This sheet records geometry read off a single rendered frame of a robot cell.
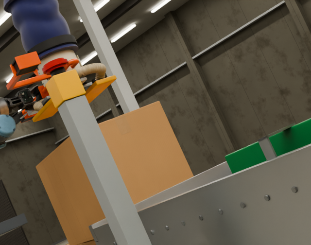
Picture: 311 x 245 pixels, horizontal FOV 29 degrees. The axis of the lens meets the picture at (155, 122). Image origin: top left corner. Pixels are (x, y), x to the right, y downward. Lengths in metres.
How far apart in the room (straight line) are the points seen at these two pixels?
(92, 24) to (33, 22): 3.44
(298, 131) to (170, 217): 0.49
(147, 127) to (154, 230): 0.73
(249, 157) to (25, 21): 1.45
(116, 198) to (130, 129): 0.88
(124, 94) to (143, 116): 3.50
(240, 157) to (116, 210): 0.33
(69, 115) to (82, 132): 0.05
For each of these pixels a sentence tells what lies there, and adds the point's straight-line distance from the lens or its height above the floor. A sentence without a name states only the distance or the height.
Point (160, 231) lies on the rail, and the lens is 1.74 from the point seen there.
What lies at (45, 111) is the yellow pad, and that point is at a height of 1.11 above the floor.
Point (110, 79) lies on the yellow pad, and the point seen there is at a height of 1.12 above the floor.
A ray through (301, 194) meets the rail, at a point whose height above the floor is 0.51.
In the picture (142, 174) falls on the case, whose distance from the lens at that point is 2.35.
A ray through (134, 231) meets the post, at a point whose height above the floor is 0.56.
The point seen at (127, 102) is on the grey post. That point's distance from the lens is 5.90.
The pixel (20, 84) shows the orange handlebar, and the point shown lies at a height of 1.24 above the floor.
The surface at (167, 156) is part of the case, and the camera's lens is 2.41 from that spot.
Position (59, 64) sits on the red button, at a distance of 1.57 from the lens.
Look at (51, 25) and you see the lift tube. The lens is 2.63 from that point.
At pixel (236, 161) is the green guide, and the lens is 1.52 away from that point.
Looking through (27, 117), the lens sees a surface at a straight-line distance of 3.17.
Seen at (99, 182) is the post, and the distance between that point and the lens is 1.52.
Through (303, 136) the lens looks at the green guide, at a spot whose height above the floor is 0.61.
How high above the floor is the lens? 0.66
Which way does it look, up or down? 5 degrees up
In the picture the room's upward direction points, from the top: 25 degrees counter-clockwise
